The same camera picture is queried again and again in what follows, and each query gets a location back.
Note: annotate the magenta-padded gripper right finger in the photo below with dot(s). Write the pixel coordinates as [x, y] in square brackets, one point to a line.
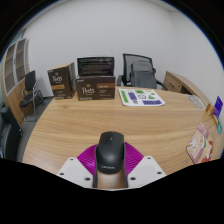
[146, 170]

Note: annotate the purple standing sign card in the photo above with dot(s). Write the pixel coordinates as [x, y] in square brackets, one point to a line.
[218, 106]

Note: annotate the open-lid brown coffee box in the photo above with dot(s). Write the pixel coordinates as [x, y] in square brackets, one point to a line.
[96, 88]

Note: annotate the small orange box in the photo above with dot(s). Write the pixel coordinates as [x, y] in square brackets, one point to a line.
[210, 109]

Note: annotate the white sticker sheet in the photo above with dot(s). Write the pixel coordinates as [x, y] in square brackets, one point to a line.
[141, 97]

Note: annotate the grey backpack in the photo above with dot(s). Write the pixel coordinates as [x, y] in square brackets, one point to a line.
[143, 75]

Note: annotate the wooden shelf unit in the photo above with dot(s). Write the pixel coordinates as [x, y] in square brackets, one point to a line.
[13, 73]

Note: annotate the round grey disc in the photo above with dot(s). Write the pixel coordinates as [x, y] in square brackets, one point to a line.
[195, 101]

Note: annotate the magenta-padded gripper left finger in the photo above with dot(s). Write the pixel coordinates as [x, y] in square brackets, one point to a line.
[75, 170]

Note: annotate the black visitor chair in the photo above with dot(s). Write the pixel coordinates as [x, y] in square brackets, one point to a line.
[30, 81]

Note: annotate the black computer mouse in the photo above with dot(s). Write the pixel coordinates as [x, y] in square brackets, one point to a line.
[110, 151]

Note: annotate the closed brown coffee box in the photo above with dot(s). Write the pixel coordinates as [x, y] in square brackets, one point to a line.
[61, 81]

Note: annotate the wooden side desk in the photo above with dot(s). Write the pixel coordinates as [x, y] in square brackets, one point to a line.
[175, 81]

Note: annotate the black mesh office chair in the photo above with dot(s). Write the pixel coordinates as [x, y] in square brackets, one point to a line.
[126, 65]

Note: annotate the black leather chair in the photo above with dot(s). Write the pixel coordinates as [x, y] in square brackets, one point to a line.
[8, 133]

